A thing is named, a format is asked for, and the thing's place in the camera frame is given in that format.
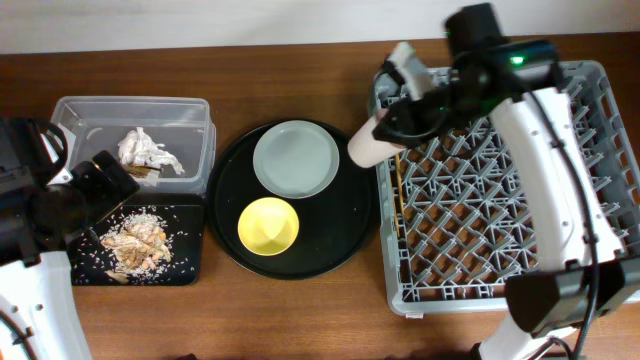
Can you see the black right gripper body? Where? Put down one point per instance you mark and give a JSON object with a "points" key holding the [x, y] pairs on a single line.
{"points": [[461, 112]]}

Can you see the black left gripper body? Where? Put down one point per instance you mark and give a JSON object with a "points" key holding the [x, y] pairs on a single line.
{"points": [[95, 194]]}

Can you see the clear plastic bin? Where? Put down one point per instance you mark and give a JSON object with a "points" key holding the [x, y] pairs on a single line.
{"points": [[182, 125]]}

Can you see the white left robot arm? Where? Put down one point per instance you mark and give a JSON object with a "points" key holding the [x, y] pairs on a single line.
{"points": [[39, 319]]}

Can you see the black round tray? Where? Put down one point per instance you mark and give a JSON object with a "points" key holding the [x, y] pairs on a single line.
{"points": [[334, 224]]}

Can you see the pink plastic cup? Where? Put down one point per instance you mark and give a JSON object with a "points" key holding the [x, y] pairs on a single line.
{"points": [[365, 151]]}

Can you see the gold foil wrapper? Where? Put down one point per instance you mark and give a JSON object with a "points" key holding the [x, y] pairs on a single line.
{"points": [[142, 172]]}

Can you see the grey round plate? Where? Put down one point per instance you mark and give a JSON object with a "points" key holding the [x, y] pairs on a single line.
{"points": [[296, 159]]}

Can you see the yellow bowl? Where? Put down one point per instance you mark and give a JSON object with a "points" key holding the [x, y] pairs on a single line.
{"points": [[268, 226]]}

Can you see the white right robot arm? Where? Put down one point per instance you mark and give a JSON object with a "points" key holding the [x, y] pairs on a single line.
{"points": [[582, 271]]}

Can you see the grey dishwasher rack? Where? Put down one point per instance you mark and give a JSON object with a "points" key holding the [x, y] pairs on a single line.
{"points": [[466, 226]]}

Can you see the food scraps with rice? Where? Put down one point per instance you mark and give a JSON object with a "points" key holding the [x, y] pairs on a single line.
{"points": [[137, 242]]}

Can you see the black rectangular tray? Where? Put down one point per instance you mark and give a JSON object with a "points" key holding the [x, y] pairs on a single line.
{"points": [[185, 240]]}

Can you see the white tissue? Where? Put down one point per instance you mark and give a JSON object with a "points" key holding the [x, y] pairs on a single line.
{"points": [[138, 148]]}

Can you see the wooden chopstick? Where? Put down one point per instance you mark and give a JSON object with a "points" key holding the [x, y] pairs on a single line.
{"points": [[399, 215]]}

